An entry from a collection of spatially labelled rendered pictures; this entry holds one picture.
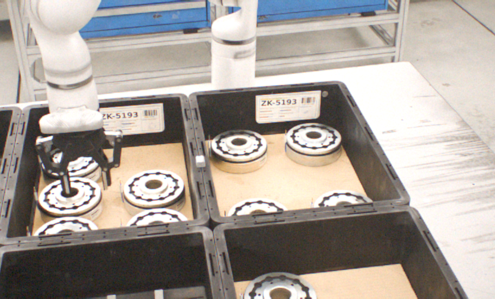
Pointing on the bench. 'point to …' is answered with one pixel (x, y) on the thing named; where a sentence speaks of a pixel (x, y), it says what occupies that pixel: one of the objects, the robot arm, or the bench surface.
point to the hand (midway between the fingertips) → (86, 181)
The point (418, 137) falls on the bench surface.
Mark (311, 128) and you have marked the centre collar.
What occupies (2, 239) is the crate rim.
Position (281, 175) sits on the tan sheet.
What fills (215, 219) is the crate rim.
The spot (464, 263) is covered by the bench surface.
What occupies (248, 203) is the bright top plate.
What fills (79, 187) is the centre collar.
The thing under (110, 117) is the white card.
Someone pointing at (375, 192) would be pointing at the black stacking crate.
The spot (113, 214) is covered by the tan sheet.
